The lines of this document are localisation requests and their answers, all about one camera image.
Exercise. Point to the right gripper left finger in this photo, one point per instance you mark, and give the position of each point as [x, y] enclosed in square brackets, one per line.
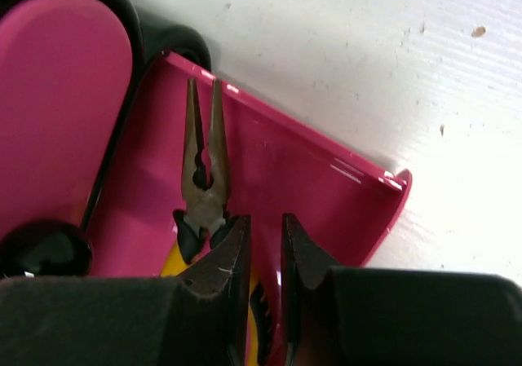
[54, 313]

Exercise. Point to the yellow long-nose pliers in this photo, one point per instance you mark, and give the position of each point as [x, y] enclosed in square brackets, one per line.
[206, 170]

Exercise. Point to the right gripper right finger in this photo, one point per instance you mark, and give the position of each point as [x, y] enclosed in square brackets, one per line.
[340, 315]

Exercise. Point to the pink drawer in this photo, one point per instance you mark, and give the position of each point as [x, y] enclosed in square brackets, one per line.
[346, 203]
[66, 66]

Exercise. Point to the pink bottom drawer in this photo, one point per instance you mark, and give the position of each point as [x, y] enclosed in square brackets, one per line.
[346, 203]

